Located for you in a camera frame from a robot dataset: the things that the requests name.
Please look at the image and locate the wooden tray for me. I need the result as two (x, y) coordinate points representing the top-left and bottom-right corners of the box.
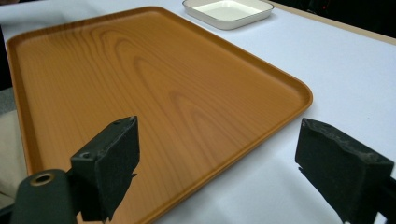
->
(6, 6), (314, 224)

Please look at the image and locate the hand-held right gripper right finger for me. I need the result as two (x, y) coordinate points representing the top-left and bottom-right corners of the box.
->
(294, 117), (396, 224)

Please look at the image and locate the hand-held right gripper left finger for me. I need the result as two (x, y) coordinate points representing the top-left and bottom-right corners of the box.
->
(70, 116), (141, 223)

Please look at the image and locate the white square dish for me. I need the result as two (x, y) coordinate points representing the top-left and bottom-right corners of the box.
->
(181, 0), (276, 31)

